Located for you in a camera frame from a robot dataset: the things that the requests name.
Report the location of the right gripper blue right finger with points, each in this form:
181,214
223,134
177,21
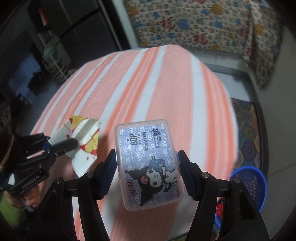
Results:
241,219

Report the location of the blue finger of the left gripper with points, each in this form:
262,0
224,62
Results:
36,143
61,148

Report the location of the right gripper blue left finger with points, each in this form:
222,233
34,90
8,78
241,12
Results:
56,221

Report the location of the white red paper carton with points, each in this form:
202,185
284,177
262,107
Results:
86,132

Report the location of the red snack wrapper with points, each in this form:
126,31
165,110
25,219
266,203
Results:
219,208

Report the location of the green sleeved left forearm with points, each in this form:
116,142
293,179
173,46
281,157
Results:
12,210

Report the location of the blue plastic trash basket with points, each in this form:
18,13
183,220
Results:
255,182

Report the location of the left human hand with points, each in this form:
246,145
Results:
32,198

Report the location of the colourful hexagon floor mat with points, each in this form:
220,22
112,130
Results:
249,153

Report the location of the pink white striped tablecloth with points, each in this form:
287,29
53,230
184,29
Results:
166,83

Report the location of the patterned chinese character cloth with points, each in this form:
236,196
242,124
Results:
248,30

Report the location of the white wire storage rack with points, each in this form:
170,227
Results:
54,63

